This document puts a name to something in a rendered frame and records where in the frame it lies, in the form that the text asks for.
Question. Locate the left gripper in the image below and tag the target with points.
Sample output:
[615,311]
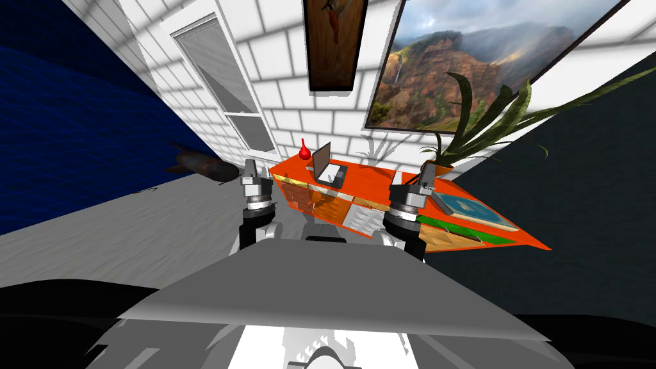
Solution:
[256,187]

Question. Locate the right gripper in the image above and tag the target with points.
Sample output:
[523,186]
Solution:
[410,196]

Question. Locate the orange cabinet with drawers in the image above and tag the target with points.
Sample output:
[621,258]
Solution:
[374,179]

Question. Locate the red vase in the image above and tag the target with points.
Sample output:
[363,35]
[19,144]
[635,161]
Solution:
[305,152]

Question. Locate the dark brown oblong object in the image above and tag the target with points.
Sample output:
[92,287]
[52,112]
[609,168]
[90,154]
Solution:
[205,165]

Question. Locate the green potted plant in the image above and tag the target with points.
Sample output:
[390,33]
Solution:
[464,143]

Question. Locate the grey open laptop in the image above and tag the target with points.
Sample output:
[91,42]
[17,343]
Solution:
[323,159]

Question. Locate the blue book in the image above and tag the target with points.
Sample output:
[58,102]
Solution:
[476,209]

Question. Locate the white framed window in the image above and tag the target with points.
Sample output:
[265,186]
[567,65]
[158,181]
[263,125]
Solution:
[225,82]

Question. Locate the large mountain landscape picture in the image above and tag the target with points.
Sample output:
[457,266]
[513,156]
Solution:
[451,61]

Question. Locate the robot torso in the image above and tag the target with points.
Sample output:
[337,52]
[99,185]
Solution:
[328,287]

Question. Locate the dark framed bird picture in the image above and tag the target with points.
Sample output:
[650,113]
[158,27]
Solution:
[333,46]

